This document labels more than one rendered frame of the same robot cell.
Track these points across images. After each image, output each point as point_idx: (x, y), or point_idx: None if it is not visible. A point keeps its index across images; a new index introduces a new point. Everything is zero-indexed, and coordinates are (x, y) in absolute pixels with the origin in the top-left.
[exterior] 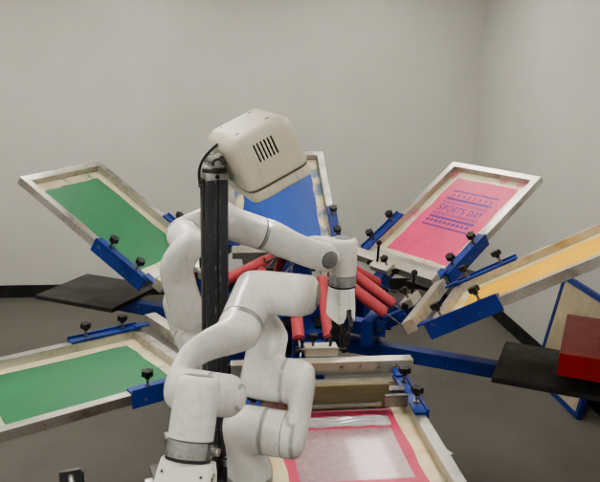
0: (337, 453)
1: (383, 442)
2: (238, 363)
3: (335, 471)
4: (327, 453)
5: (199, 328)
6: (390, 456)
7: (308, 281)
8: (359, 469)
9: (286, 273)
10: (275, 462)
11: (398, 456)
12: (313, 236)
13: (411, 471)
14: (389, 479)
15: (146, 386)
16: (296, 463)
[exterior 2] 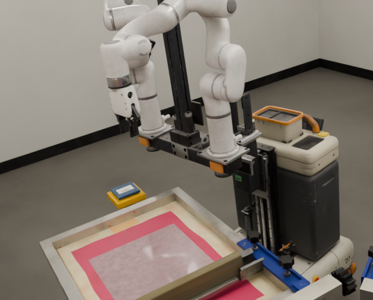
0: (159, 257)
1: (122, 285)
2: (325, 280)
3: (152, 240)
4: (166, 253)
5: (216, 74)
6: (112, 272)
7: (103, 4)
8: (135, 250)
9: (120, 6)
10: (203, 231)
11: (104, 274)
12: (136, 34)
13: (92, 264)
14: (108, 250)
15: None
16: (187, 236)
